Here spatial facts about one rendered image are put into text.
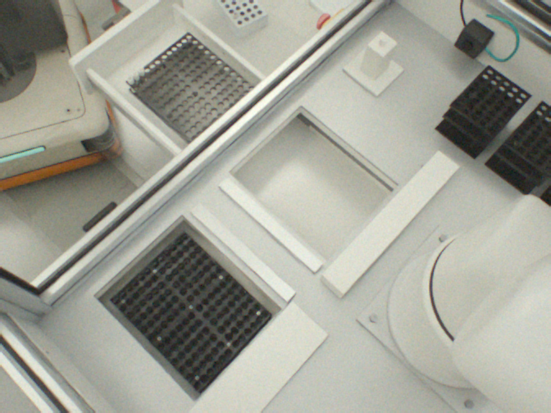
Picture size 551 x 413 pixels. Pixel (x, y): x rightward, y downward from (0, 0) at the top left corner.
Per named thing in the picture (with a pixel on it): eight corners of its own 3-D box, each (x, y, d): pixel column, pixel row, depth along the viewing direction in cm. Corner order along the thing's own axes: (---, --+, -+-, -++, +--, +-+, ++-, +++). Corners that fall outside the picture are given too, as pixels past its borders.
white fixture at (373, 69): (342, 70, 107) (350, 37, 97) (369, 45, 109) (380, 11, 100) (376, 97, 105) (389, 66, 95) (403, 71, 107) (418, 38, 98)
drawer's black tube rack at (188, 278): (118, 306, 99) (109, 300, 93) (188, 241, 104) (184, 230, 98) (202, 393, 94) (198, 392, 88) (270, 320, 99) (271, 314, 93)
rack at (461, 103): (434, 129, 103) (449, 104, 94) (470, 92, 106) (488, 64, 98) (474, 160, 100) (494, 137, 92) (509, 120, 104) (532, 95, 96)
